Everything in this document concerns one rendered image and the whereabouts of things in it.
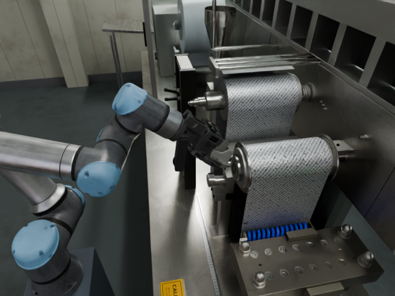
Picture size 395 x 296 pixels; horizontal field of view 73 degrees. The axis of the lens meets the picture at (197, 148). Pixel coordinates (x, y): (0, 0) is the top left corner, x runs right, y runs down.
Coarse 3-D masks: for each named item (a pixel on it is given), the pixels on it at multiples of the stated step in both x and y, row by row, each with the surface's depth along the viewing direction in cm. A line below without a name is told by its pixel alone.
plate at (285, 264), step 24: (264, 240) 83; (312, 240) 83; (336, 240) 84; (360, 240) 83; (240, 264) 77; (264, 264) 77; (288, 264) 77; (312, 264) 77; (336, 264) 77; (240, 288) 77; (264, 288) 72; (288, 288) 72
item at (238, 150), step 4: (324, 140) 78; (328, 144) 76; (236, 148) 76; (236, 152) 77; (240, 152) 73; (240, 156) 73; (244, 156) 72; (332, 156) 75; (244, 160) 72; (332, 160) 75; (244, 164) 71; (332, 164) 75; (244, 168) 71; (332, 168) 76; (244, 172) 72; (244, 176) 72; (244, 180) 72; (240, 184) 76; (244, 184) 73
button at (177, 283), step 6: (162, 282) 83; (168, 282) 83; (174, 282) 83; (180, 282) 83; (162, 288) 82; (168, 288) 82; (174, 288) 82; (180, 288) 82; (162, 294) 81; (168, 294) 81; (174, 294) 81; (180, 294) 81
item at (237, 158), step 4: (232, 156) 77; (236, 156) 75; (232, 160) 78; (236, 160) 74; (240, 160) 74; (236, 164) 74; (240, 164) 73; (232, 168) 79; (236, 168) 74; (240, 168) 73; (232, 172) 79; (236, 172) 75; (240, 172) 73; (236, 176) 75; (240, 176) 74; (236, 180) 76; (240, 180) 76
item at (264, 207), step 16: (256, 192) 75; (272, 192) 76; (288, 192) 78; (304, 192) 79; (320, 192) 81; (256, 208) 80; (272, 208) 81; (288, 208) 83; (304, 208) 84; (256, 224) 85; (272, 224) 86
